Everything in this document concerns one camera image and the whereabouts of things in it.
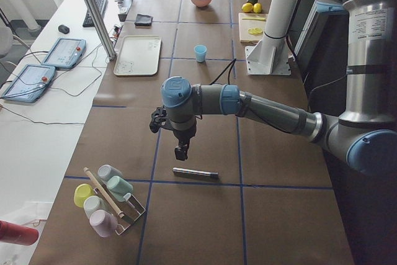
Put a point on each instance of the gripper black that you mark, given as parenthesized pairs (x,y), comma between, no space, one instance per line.
(182,137)

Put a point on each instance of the black computer mouse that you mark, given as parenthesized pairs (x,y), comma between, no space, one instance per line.
(63,29)

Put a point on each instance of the aluminium frame post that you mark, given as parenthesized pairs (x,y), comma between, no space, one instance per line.
(100,29)

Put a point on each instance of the yellow lemon right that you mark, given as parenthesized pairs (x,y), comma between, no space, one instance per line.
(257,8)

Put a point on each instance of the grey folded cloth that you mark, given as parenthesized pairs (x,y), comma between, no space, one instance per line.
(143,20)

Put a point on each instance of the steel muddler black tip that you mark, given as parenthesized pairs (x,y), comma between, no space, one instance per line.
(191,173)

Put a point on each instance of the white camera post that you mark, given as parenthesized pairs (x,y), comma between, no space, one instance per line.
(278,19)

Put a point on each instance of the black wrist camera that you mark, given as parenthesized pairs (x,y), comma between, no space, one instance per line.
(159,120)

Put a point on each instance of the green cup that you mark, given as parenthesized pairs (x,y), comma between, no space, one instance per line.
(119,187)

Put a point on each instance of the blue plastic cup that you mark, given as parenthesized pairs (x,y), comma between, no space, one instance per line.
(200,53)

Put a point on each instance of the yellow cup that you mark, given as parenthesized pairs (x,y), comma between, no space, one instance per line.
(81,193)

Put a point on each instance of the blue teach pendant far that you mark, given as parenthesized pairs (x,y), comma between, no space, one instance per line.
(65,53)

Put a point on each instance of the pink cup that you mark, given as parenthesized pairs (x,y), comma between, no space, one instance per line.
(104,223)

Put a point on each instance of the wooden rolling stick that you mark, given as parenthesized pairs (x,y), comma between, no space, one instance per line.
(100,187)

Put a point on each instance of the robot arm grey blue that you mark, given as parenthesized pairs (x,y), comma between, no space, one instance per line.
(361,136)

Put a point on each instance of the green avocado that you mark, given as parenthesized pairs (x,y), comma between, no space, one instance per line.
(253,2)

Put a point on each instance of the blue teach pendant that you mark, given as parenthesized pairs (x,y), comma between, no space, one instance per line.
(65,53)
(30,83)

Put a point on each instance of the red bottle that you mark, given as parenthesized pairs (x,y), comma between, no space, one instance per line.
(18,234)

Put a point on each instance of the lemon slices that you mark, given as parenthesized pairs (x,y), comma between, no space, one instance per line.
(255,31)

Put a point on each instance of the blue teach pendant near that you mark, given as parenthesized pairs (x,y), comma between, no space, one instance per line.
(30,83)

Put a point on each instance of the yellow lemon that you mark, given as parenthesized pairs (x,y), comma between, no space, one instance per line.
(247,7)
(257,8)

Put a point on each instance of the grey cup top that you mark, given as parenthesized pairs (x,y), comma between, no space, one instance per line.
(106,171)

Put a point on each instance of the metal cup rack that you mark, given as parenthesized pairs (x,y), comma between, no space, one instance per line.
(132,209)

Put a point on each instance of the wooden cutting board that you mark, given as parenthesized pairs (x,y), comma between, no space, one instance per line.
(244,25)

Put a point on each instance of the white post base plate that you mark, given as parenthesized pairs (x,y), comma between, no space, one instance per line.
(268,57)

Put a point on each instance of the white cup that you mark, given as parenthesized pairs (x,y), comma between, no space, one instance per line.
(92,204)

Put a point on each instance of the yellow lemon left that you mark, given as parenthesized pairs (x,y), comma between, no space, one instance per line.
(247,7)

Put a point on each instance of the beige bear tray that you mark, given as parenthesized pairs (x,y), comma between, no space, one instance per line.
(138,56)

